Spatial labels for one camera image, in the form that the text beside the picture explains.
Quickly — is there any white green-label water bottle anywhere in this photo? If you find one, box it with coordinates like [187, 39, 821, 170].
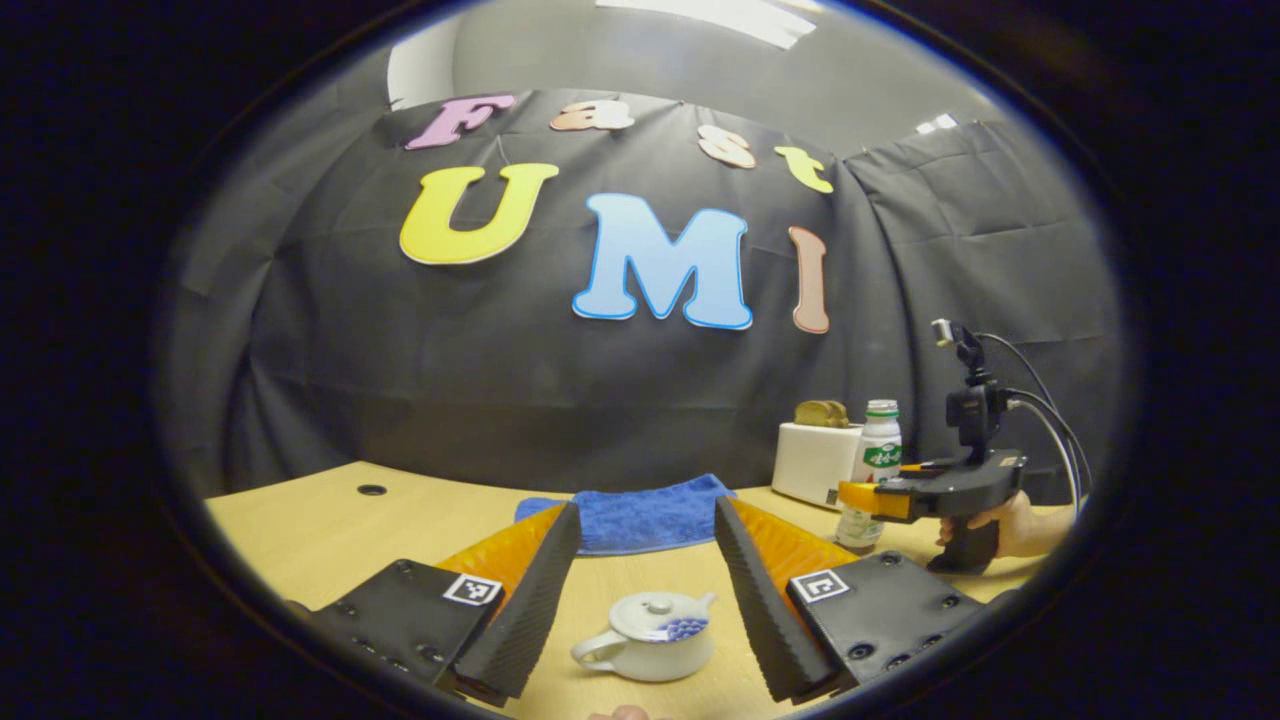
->
[836, 400, 903, 555]

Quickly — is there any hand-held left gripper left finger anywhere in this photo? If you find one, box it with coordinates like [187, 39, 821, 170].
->
[305, 502, 583, 708]

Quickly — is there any white cable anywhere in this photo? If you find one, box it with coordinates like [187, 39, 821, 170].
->
[1008, 398, 1083, 511]

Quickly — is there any blue towel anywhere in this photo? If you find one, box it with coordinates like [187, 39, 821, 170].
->
[515, 474, 738, 557]

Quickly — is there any white blue-patterned teacup lid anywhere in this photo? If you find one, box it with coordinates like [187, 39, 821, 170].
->
[608, 591, 707, 644]

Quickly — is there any white toaster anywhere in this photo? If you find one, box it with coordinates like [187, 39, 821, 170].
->
[771, 421, 863, 511]

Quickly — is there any white ceramic teacup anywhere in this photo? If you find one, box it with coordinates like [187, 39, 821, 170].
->
[571, 592, 718, 684]

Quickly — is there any black backdrop cloth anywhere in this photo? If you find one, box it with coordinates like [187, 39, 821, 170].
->
[165, 88, 1126, 501]

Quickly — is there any large ceiling light panel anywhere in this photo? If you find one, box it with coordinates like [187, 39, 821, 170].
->
[597, 0, 819, 51]

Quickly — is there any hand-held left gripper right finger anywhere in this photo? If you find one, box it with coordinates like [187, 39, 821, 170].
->
[713, 495, 986, 706]

